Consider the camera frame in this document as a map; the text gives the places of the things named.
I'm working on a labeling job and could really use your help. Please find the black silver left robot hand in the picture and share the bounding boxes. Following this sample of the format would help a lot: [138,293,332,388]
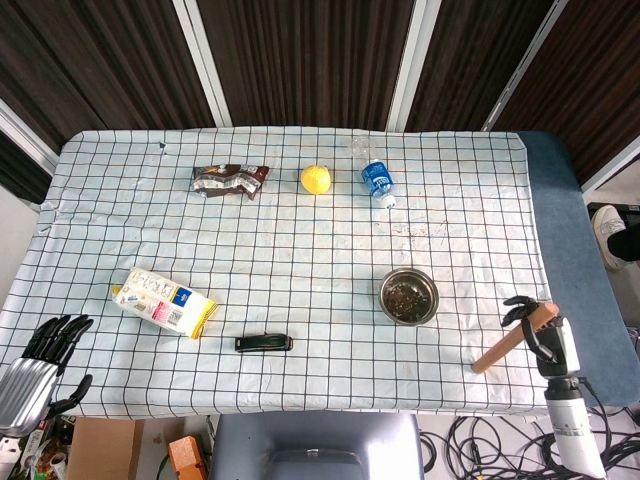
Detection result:
[0,313,95,439]

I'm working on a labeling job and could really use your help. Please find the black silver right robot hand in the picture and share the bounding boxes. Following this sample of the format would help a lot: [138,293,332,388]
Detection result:
[501,295,582,380]

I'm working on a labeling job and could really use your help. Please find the wooden stick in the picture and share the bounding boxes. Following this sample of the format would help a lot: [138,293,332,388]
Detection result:
[472,301,560,375]

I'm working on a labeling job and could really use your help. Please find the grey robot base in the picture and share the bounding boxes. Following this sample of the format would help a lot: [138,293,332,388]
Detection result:
[208,412,422,480]

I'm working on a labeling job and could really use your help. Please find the steel bowl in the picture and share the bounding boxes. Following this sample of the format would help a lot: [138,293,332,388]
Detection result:
[378,267,441,328]

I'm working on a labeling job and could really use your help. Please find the colourful printed boxes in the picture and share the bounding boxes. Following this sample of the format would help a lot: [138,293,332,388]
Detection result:
[0,414,69,480]

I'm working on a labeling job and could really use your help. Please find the brown cardboard box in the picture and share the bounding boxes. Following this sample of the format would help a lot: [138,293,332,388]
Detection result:
[66,417,146,480]

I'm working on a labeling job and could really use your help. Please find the black trouser leg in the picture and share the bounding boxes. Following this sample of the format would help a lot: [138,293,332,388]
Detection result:
[607,222,640,262]

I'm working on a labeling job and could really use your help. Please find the white shoe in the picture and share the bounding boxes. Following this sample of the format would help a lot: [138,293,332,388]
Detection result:
[591,203,629,273]

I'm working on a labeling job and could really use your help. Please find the white yellow food package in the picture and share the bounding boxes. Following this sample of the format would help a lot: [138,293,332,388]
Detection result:
[109,266,221,340]

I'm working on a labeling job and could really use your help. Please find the orange block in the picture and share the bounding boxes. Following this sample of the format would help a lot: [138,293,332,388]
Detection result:
[167,435,207,480]

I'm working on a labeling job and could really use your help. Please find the blue label water bottle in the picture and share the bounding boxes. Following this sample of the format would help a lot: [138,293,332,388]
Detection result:
[349,133,399,210]

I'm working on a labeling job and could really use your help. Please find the white black checked tablecloth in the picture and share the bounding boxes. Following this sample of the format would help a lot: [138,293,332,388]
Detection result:
[0,127,566,419]

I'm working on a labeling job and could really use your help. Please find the brown snack wrapper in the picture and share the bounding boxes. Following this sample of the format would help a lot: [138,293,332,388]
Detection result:
[189,163,271,201]

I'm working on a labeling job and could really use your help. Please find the yellow lemon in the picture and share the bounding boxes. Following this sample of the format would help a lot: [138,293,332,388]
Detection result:
[299,163,333,196]

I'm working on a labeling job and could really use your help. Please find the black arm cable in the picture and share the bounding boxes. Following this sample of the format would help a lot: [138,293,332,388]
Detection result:
[578,378,617,436]

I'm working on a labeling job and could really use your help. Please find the white partition post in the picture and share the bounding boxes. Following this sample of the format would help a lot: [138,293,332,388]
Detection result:
[480,0,571,132]
[0,97,60,176]
[386,0,442,132]
[172,0,232,129]
[579,142,640,194]

